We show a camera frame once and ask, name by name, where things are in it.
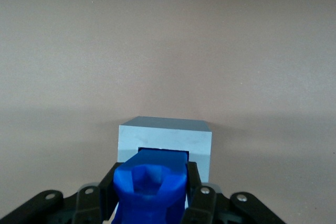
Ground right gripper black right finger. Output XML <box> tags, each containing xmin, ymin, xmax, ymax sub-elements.
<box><xmin>181</xmin><ymin>161</ymin><xmax>287</xmax><ymax>224</ymax></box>

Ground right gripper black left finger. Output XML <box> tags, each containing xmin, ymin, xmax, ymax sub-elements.
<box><xmin>0</xmin><ymin>162</ymin><xmax>119</xmax><ymax>224</ymax></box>

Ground gray square base block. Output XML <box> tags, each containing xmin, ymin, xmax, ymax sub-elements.
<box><xmin>118</xmin><ymin>115</ymin><xmax>213</xmax><ymax>209</ymax></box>

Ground blue plastic insert part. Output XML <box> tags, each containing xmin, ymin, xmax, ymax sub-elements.
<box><xmin>111</xmin><ymin>148</ymin><xmax>190</xmax><ymax>224</ymax></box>

